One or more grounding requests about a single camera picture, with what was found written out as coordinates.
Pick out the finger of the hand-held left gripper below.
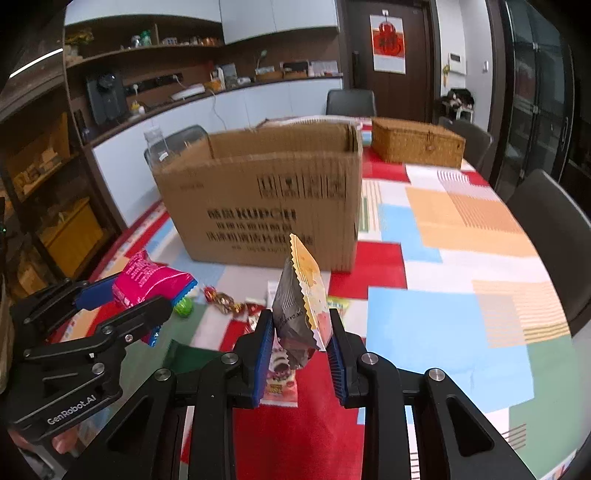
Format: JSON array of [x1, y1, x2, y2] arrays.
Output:
[[23, 295, 174, 365], [9, 271, 127, 344]]

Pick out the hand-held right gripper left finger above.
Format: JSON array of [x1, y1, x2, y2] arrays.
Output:
[[62, 309, 278, 480]]

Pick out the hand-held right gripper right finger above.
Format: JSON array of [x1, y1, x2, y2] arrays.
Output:
[[326, 309, 537, 480]]

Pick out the grey and yellow snack packet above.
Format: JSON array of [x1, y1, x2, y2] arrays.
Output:
[[271, 233, 334, 370]]

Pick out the cardboard box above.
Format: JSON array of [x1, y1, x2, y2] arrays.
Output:
[[150, 121, 365, 273]]

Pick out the person's left hand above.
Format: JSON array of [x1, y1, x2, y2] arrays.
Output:
[[51, 431, 81, 457]]

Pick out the pink cartoon snack packet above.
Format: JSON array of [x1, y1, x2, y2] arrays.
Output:
[[261, 330, 300, 409]]

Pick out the yellow storage bin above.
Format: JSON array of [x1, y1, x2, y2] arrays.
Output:
[[39, 198, 106, 280]]

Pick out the dark green snack packet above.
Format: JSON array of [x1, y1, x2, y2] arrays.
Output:
[[166, 339, 227, 376]]

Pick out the colourful patchwork tablecloth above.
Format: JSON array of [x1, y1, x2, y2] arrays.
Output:
[[60, 115, 583, 480]]

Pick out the plastic drink bottle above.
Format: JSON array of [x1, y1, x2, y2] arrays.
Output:
[[143, 128, 169, 163]]

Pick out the grey dining chair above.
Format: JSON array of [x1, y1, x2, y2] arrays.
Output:
[[438, 116, 495, 172], [325, 89, 377, 117], [505, 168, 591, 326], [144, 124, 209, 167]]

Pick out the wicker basket box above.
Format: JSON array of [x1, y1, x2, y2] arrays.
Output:
[[370, 117, 466, 169]]

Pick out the dark plush toy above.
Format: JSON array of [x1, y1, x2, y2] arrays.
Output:
[[441, 88, 476, 109]]

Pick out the dark wooden door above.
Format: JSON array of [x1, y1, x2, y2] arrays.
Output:
[[345, 0, 437, 123]]

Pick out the white upper cabinets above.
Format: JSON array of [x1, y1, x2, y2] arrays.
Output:
[[65, 0, 340, 45]]

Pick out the glass cabinet doors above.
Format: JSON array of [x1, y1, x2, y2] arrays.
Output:
[[496, 0, 591, 213]]

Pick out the red and white wall poster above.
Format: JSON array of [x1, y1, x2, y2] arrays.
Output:
[[370, 13, 407, 75]]

